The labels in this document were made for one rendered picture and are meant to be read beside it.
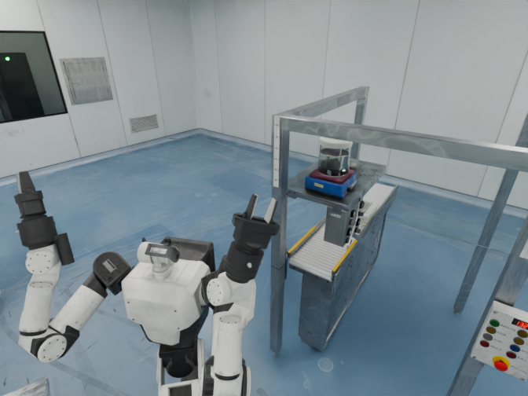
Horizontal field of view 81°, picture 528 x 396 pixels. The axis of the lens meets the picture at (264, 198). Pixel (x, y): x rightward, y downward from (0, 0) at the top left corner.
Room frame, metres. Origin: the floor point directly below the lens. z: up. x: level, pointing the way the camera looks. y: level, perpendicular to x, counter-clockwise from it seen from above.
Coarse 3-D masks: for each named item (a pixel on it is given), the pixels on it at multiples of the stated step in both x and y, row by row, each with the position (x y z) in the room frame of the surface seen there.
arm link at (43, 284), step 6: (60, 264) 0.78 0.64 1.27; (54, 270) 0.75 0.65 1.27; (36, 276) 0.73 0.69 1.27; (42, 276) 0.73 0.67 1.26; (48, 276) 0.74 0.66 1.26; (54, 276) 0.74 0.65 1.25; (30, 282) 0.70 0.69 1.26; (36, 282) 0.72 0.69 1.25; (42, 282) 0.72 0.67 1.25; (48, 282) 0.73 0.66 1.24; (54, 282) 0.72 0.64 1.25; (30, 288) 0.67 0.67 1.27; (36, 288) 0.67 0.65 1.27; (42, 288) 0.68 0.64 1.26; (48, 288) 0.69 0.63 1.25; (54, 288) 0.72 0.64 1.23; (30, 294) 0.67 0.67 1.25; (36, 294) 0.67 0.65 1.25; (42, 294) 0.67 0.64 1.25; (48, 294) 0.68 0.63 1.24
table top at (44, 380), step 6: (42, 378) 0.70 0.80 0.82; (30, 384) 0.68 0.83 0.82; (36, 384) 0.68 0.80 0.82; (42, 384) 0.68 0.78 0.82; (48, 384) 0.68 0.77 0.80; (18, 390) 0.65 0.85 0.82; (24, 390) 0.65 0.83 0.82; (30, 390) 0.65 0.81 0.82; (36, 390) 0.65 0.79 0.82; (42, 390) 0.65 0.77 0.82; (48, 390) 0.66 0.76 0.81
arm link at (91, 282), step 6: (90, 276) 0.82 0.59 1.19; (96, 276) 0.83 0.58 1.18; (84, 282) 0.80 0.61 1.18; (90, 282) 0.79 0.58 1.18; (96, 282) 0.80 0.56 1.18; (102, 282) 0.81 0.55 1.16; (90, 288) 0.78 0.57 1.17; (96, 288) 0.78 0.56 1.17; (102, 288) 0.79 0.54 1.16; (102, 294) 0.78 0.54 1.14
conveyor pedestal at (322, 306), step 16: (384, 224) 2.36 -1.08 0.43; (368, 240) 2.00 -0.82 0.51; (368, 256) 2.08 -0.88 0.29; (352, 272) 1.73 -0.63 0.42; (368, 272) 2.14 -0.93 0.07; (304, 288) 1.48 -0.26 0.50; (320, 288) 1.42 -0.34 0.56; (336, 288) 1.48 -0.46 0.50; (352, 288) 1.80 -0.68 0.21; (304, 304) 1.48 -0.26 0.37; (320, 304) 1.42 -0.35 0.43; (336, 304) 1.52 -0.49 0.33; (304, 320) 1.47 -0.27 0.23; (320, 320) 1.41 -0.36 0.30; (336, 320) 1.56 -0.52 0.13; (304, 336) 1.47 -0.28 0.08; (320, 336) 1.40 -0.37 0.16
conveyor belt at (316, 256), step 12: (360, 228) 1.73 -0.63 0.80; (312, 240) 1.58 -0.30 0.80; (300, 252) 1.47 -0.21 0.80; (312, 252) 1.47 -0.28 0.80; (324, 252) 1.47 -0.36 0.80; (336, 252) 1.47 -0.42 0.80; (300, 264) 1.37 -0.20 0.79; (312, 264) 1.36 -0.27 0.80; (324, 264) 1.36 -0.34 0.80; (324, 276) 1.28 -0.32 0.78
